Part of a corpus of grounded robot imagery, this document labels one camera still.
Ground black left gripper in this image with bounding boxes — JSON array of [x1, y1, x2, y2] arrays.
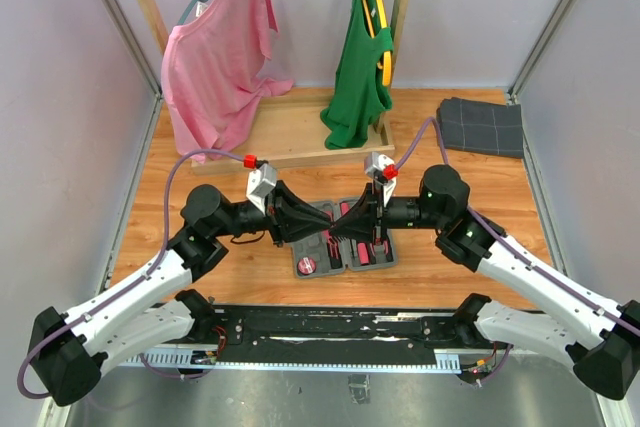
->
[[213, 180, 332, 247]]

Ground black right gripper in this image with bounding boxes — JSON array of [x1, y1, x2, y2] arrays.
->
[[329, 181, 446, 246]]

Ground pink black utility knife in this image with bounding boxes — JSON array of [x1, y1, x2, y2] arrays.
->
[[327, 233, 342, 269]]

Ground grey plastic tool case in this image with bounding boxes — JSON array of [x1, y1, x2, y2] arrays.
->
[[290, 196, 400, 279]]

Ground red black tape roll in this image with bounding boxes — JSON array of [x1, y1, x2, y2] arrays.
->
[[296, 256, 316, 276]]

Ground pink black pliers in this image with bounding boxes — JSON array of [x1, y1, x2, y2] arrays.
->
[[371, 243, 393, 264]]

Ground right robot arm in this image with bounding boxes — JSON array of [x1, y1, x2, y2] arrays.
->
[[330, 164, 639, 400]]

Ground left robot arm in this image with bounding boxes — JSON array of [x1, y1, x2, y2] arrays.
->
[[17, 181, 331, 406]]

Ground wooden clothes rack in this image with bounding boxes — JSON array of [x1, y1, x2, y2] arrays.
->
[[137, 0, 409, 168]]

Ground green tank top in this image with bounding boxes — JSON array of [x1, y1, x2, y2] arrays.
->
[[320, 0, 393, 150]]

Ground yellow clothes hanger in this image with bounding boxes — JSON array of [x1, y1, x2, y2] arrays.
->
[[342, 0, 393, 87]]

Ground folded grey checked cloth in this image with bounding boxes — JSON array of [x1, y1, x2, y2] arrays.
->
[[436, 97, 524, 159]]

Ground pink t-shirt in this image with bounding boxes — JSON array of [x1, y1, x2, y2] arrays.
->
[[161, 0, 294, 162]]

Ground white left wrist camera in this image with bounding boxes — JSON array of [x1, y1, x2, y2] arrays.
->
[[246, 161, 278, 215]]

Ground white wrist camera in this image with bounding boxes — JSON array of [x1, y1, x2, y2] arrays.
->
[[246, 161, 278, 215], [364, 152, 398, 204]]

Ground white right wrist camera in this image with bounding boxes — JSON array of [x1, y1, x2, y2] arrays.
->
[[364, 152, 398, 204]]

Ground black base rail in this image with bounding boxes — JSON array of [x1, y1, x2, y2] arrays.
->
[[154, 304, 501, 368]]

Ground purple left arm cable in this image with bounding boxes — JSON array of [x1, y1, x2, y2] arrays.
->
[[17, 149, 251, 401]]

